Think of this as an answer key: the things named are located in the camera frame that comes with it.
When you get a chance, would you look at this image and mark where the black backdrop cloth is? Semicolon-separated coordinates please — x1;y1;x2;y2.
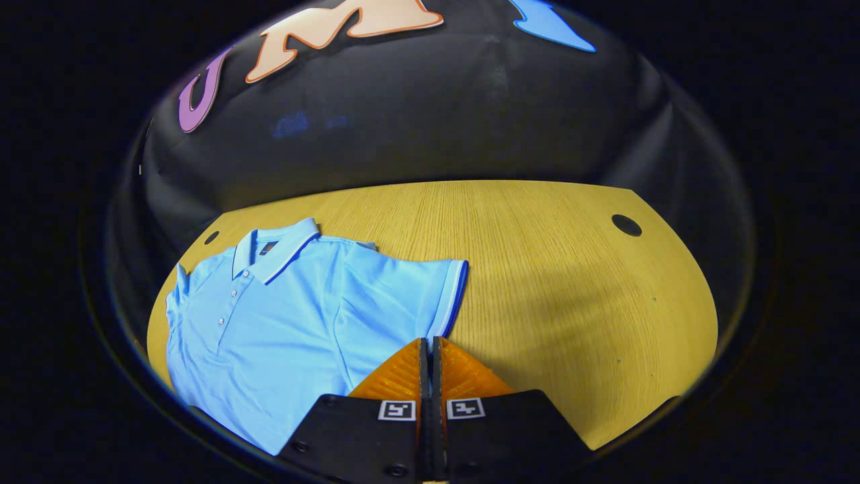
104;0;757;283

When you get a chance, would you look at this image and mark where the light blue polo T-shirt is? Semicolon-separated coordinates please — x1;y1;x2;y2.
165;216;469;456

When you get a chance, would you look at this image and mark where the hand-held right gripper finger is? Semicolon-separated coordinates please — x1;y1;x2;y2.
430;336;595;484
277;337;431;484

